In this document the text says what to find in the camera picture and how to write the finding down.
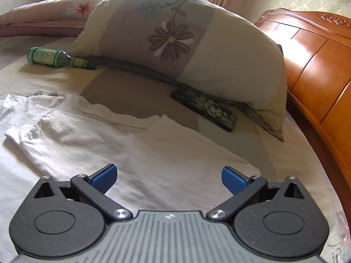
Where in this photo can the floral cream pillow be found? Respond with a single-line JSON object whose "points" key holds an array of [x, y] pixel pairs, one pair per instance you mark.
{"points": [[224, 60]]}

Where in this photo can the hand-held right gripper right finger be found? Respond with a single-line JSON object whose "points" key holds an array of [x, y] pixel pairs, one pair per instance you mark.
{"points": [[233, 180]]}

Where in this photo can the folded pink floral quilt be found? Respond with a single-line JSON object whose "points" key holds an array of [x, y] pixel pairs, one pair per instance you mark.
{"points": [[41, 13]]}

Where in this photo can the orange wooden headboard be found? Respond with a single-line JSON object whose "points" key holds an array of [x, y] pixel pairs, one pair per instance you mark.
{"points": [[323, 60]]}

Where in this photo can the green glass bottle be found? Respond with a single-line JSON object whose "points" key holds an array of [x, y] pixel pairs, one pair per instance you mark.
{"points": [[44, 57]]}

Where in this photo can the white printed t-shirt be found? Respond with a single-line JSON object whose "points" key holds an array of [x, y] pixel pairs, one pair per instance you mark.
{"points": [[109, 142]]}

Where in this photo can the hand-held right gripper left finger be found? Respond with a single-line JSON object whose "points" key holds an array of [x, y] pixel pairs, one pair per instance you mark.
{"points": [[105, 178]]}

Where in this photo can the phone in patterned dark case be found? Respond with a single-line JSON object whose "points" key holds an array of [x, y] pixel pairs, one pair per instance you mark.
{"points": [[208, 109]]}

